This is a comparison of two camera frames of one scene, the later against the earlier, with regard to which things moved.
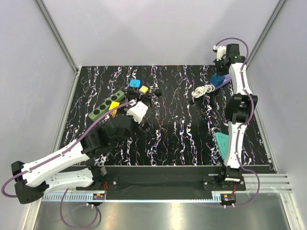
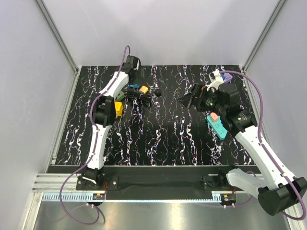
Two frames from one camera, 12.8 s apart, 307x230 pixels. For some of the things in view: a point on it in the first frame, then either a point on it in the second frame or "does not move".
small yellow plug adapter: [144, 89] does not move
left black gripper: [143, 128] → [138, 80]
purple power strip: [227, 77] does not move
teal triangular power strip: [222, 142] → [218, 127]
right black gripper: [218, 72] → [198, 91]
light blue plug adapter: [135, 83] does not move
